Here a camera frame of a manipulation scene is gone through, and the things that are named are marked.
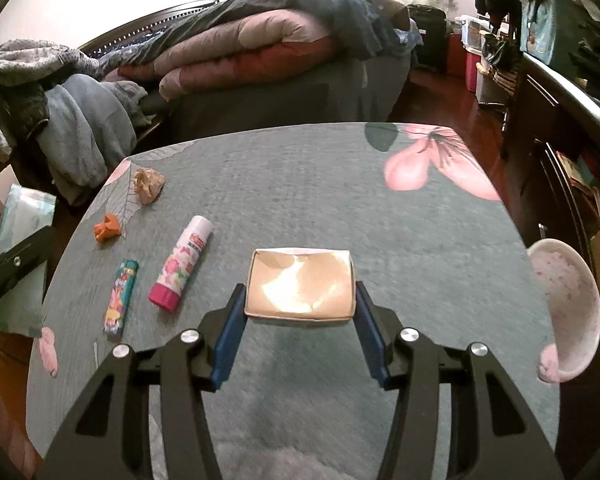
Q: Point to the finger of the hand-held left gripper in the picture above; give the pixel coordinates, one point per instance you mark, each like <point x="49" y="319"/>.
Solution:
<point x="15" y="265"/>

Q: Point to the colourful lighter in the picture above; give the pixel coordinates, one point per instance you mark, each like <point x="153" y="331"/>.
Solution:
<point x="120" y="300"/>

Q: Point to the red container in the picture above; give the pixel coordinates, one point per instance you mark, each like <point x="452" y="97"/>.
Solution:
<point x="472" y="70"/>

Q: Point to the black suitcase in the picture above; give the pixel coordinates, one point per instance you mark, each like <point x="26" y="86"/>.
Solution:
<point x="427" y="35"/>

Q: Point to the pink folded quilt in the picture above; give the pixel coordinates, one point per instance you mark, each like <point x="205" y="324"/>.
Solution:
<point x="240" y="50"/>

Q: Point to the white and pink glue stick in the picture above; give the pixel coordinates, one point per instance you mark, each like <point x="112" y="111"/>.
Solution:
<point x="180" y="265"/>

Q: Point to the small orange scrap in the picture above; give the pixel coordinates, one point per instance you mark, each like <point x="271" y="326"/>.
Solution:
<point x="107" y="230"/>

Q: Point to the light blue wipes pack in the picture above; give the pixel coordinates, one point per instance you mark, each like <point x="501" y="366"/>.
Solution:
<point x="25" y="210"/>

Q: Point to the black handbag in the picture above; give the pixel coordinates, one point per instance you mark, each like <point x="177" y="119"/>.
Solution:
<point x="500" y="50"/>

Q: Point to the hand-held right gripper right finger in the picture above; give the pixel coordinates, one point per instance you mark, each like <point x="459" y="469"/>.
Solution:
<point x="372" y="340"/>

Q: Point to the blue patterned quilt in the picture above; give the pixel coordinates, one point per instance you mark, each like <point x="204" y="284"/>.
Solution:
<point x="305" y="0"/>

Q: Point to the navy star pillow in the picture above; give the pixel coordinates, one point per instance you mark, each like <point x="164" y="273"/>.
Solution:
<point x="145" y="35"/>

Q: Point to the dark wooden dresser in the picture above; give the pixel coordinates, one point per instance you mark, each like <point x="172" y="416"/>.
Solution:
<point x="530" y="105"/>

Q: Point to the light blue robe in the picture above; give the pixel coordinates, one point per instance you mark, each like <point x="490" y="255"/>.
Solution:
<point x="80" y="125"/>

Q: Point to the dark wooden bed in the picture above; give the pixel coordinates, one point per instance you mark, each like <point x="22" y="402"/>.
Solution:
<point x="280" y="100"/>

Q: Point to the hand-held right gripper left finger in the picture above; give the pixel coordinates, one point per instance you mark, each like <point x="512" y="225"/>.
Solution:
<point x="227" y="340"/>

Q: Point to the pink waste bin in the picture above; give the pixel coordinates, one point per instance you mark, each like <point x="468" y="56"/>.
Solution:
<point x="570" y="305"/>

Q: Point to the person's pink clothing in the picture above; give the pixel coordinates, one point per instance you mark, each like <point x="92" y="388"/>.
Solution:
<point x="0" y="410"/>

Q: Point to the tan blanket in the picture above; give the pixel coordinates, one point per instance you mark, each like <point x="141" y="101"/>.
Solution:
<point x="395" y="12"/>

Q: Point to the black garment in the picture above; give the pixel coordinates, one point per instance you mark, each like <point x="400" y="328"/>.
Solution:
<point x="25" y="105"/>

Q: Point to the floral tablecloth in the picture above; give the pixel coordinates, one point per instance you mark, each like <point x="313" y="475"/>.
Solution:
<point x="305" y="195"/>

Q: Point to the crumpled brown paper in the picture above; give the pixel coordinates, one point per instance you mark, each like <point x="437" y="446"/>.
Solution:
<point x="147" y="187"/>

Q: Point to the beige paper box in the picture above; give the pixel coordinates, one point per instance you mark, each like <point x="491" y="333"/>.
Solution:
<point x="300" y="285"/>

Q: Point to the stack of books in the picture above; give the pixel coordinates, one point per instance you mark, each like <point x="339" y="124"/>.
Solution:
<point x="585" y="175"/>

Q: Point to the teal storage box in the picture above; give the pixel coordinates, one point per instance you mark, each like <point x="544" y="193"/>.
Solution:
<point x="545" y="30"/>

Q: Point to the clear plastic container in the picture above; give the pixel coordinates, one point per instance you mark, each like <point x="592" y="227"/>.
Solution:
<point x="470" y="32"/>

